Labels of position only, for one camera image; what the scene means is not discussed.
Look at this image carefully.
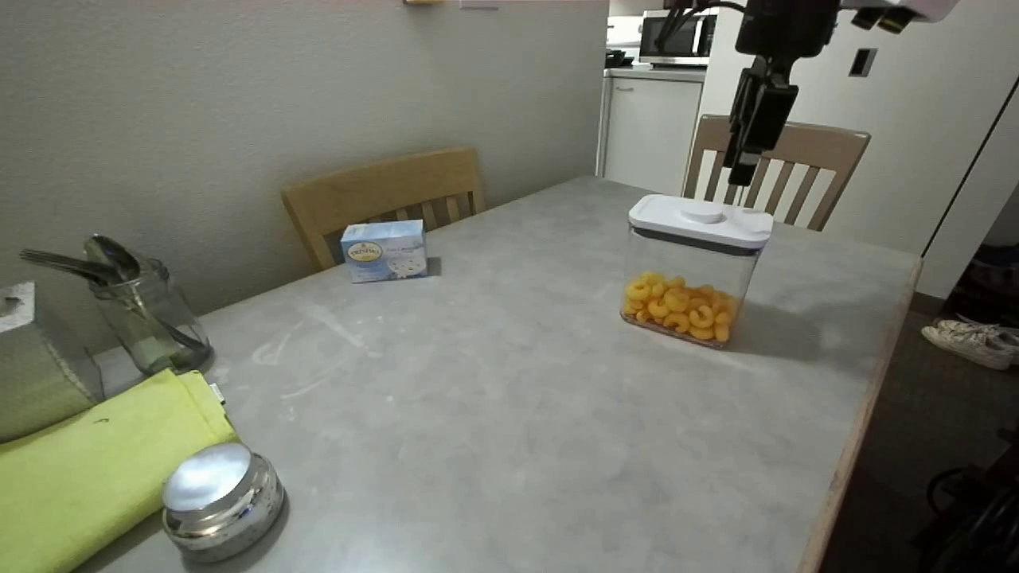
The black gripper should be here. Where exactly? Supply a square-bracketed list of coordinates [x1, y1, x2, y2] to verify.
[722, 55, 801, 191]

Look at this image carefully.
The white rectangular container lid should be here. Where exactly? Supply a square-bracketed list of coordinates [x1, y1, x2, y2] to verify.
[624, 191, 779, 256]

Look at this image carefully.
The clear plastic food container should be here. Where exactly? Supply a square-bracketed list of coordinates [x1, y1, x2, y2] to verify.
[618, 222, 764, 354]

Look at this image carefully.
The wooden chair with slats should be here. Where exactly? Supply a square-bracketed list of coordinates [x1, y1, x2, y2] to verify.
[680, 111, 875, 236]

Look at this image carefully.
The white kitchen cabinet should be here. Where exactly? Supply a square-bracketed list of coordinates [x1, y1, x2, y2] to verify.
[595, 68, 709, 196]

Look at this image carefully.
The microwave oven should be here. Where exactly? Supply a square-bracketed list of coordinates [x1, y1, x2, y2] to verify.
[636, 8, 722, 68]

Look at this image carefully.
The yellow macaroni pasta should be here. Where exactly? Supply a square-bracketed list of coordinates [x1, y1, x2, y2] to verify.
[620, 271, 741, 347]

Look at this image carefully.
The dark bag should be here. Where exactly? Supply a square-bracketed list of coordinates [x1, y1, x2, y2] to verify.
[953, 239, 1019, 328]

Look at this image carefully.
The white sneaker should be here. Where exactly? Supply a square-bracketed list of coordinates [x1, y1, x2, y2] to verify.
[916, 314, 1019, 375]

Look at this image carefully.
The plain wooden chair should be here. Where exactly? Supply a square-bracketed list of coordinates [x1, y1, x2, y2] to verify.
[276, 145, 491, 273]

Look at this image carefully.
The light blue tea box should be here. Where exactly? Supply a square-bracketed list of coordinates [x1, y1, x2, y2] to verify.
[337, 216, 432, 288]

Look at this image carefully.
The clear glass utensil jar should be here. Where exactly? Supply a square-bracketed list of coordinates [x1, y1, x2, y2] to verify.
[87, 257, 215, 375]

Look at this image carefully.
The round silver metal tin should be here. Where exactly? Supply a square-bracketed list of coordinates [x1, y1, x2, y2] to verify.
[159, 439, 290, 565]

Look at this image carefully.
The metal spoon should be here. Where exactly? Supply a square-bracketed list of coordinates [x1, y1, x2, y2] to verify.
[83, 231, 148, 288]

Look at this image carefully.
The dark metal utensil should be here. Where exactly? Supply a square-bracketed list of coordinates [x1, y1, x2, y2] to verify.
[18, 245, 122, 290]

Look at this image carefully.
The lime green cloth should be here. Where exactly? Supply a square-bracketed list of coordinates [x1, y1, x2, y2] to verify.
[0, 365, 239, 573]

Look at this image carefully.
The black wall switch plate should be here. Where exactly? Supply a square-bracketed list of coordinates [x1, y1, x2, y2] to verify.
[848, 45, 881, 79]

